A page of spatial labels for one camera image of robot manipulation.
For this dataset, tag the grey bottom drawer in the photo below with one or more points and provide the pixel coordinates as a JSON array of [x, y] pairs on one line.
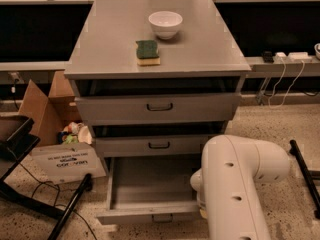
[[151, 189]]

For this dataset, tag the grey drawer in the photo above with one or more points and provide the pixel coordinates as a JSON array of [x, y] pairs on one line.
[[151, 189], [151, 145], [140, 109]]

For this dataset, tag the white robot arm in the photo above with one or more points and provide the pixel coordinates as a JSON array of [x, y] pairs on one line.
[[231, 166]]

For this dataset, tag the grey top drawer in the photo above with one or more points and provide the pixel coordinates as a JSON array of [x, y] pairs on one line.
[[140, 109]]

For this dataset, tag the grey middle drawer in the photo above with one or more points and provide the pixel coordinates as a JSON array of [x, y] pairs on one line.
[[151, 145]]

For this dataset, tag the grey drawer cabinet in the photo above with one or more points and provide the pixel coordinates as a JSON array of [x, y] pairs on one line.
[[202, 58]]

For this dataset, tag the open cardboard box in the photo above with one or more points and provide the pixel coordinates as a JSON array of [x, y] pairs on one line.
[[62, 163]]

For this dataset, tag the green yellow sponge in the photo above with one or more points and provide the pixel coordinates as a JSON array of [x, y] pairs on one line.
[[147, 53]]

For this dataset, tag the white ceramic bowl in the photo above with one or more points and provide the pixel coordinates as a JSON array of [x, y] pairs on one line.
[[165, 24]]

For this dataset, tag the toys in cardboard box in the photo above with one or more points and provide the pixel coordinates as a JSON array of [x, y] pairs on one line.
[[74, 133]]

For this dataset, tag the black adapter plug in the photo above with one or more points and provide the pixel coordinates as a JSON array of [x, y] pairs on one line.
[[267, 57]]

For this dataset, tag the white power strip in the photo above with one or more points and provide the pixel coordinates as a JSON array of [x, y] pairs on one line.
[[293, 57]]

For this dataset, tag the black stand left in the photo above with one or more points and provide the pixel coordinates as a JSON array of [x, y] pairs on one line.
[[16, 142]]

